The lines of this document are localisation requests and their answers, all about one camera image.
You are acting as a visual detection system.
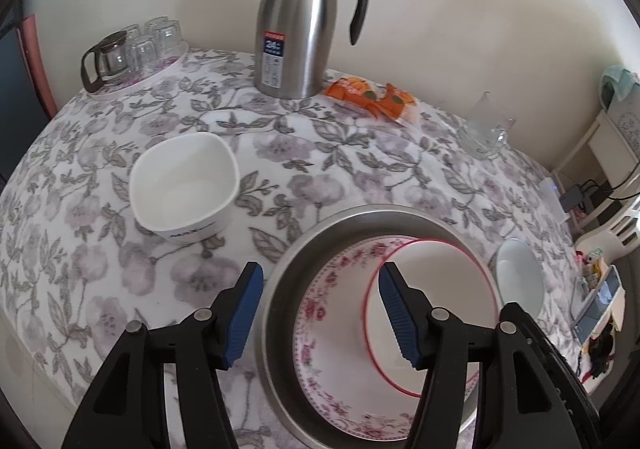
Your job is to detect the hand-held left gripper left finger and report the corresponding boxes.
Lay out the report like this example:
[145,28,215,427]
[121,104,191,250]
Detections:
[61,261,265,449]

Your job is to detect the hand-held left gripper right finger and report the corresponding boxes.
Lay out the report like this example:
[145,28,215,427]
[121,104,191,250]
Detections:
[377,261,581,449]

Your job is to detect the stainless steel basin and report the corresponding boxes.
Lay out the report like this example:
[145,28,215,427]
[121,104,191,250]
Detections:
[255,204,503,449]

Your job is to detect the red rimmed strawberry bowl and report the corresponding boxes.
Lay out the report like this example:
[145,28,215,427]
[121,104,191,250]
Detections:
[361,238,501,399]

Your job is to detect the pink floral plate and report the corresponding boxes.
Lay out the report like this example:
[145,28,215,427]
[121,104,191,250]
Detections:
[291,234,481,441]

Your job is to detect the large white bowl red print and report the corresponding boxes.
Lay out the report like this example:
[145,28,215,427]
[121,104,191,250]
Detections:
[494,238,546,320]

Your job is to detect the white square bowl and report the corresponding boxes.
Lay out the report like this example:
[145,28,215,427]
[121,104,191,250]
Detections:
[129,132,240,244]

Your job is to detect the small toy figurine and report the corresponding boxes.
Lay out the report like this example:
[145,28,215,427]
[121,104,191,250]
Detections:
[575,249,606,280]

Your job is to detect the floral tablecloth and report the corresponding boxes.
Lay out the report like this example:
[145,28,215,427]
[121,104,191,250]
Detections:
[0,46,586,449]

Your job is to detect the white power strip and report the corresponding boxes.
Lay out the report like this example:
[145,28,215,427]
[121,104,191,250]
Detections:
[537,176,571,225]

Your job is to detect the black charger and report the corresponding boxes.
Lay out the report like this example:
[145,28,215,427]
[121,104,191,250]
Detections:
[559,184,593,212]

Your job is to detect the clear glass mug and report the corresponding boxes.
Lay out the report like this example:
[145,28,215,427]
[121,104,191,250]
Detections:
[457,92,517,161]

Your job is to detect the orange snack packet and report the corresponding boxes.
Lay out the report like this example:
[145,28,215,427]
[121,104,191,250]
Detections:
[370,84,418,126]
[324,76,376,112]

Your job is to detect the white wooden chair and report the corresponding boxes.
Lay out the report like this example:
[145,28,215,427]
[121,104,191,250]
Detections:
[550,106,640,270]

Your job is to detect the white serving tray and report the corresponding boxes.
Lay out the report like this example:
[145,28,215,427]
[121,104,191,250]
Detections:
[89,40,191,103]

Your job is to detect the stainless steel thermos jug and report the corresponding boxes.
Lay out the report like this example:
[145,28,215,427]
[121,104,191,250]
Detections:
[252,0,371,100]

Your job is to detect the dark grey fridge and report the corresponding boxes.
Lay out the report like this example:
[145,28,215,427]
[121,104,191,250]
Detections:
[0,4,51,190]

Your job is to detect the pink rolled mat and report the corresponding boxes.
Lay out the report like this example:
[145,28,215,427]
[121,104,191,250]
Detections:
[20,14,58,120]

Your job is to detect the black cable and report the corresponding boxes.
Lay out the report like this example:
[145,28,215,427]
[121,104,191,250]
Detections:
[580,179,640,205]

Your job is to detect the glass teapot black handle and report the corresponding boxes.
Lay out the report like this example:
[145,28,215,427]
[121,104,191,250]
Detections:
[81,30,130,94]

